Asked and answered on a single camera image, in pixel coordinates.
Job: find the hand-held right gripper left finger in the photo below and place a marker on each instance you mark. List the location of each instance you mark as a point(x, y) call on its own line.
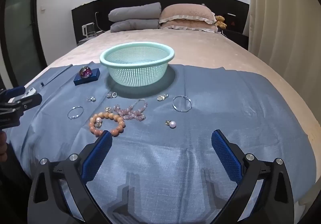
point(99, 156)

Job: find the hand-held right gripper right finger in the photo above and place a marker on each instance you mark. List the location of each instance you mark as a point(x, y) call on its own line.
point(225, 156)

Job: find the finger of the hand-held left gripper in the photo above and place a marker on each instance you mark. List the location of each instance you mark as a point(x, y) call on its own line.
point(30, 101)
point(15, 90)

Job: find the teal plastic mesh basket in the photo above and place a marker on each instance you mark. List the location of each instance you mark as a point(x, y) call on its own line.
point(136, 73)

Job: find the person's left hand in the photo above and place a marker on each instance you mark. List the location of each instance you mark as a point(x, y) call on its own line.
point(2, 147)

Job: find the pearl earring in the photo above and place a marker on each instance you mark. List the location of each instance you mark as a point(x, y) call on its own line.
point(99, 121)
point(172, 124)

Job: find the purple glass ball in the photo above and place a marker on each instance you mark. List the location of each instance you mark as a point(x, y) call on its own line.
point(85, 72)

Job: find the blue cloth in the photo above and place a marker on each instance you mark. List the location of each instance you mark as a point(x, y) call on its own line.
point(163, 158)

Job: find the frosted glass door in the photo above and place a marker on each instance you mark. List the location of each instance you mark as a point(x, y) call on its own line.
point(20, 26)

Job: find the dark blue flat box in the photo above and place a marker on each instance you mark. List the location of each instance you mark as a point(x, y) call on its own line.
point(92, 77)

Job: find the grey nightstand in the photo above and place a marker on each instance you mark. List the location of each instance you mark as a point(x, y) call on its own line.
point(86, 39)

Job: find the white glass kettle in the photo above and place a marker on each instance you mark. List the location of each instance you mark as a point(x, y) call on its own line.
point(88, 29)

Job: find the pink bed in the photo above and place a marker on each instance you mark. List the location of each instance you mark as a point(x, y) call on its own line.
point(200, 48)

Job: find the black nightstand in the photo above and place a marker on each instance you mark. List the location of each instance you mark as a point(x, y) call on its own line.
point(237, 38)

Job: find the grey folded quilt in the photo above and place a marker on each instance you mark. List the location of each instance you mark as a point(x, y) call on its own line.
point(135, 26)
point(135, 12)

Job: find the brown teddy bear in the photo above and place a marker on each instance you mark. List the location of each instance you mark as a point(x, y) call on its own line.
point(220, 22)

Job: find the pink frilled pillow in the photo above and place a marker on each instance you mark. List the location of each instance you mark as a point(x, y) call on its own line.
point(190, 26)
point(185, 12)

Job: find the cream curtain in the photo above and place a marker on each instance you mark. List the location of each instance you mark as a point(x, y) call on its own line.
point(280, 26)

